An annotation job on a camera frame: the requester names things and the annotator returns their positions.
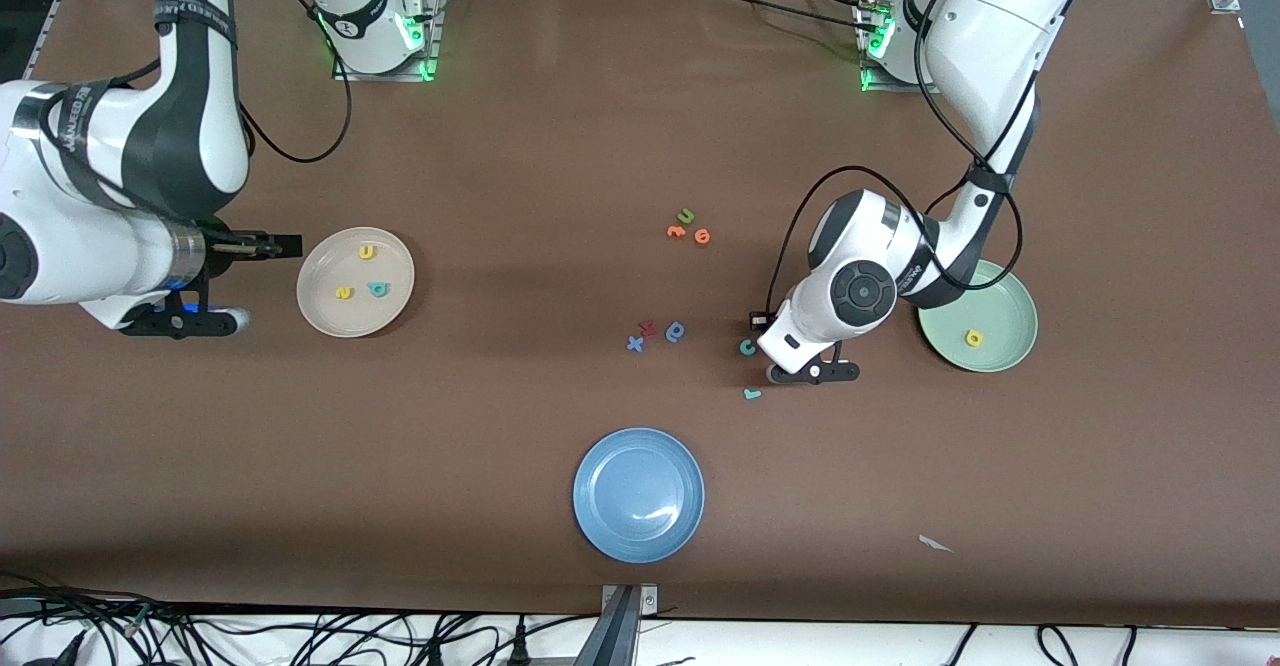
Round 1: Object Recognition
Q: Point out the beige plate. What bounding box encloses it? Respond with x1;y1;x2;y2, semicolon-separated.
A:
296;227;416;339

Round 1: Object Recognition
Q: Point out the brown table cover sheet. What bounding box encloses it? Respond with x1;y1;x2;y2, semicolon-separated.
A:
0;0;1280;629

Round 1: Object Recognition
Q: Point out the blue plate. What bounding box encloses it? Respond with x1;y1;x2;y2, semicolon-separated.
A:
573;428;706;564

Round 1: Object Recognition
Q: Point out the green plate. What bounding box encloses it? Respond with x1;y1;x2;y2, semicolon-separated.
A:
918;258;1039;374

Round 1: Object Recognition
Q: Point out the long black right arm cable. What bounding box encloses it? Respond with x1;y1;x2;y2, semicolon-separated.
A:
238;6;353;164

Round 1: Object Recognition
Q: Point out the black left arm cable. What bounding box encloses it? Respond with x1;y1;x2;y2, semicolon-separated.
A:
765;0;1041;322

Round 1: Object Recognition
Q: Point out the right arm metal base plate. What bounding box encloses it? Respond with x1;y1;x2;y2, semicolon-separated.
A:
332;0;447;83

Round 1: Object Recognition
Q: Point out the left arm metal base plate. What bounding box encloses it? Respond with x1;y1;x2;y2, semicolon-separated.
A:
855;0;926;95

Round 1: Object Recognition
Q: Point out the aluminium table edge bracket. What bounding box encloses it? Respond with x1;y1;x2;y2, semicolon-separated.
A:
573;583;661;666

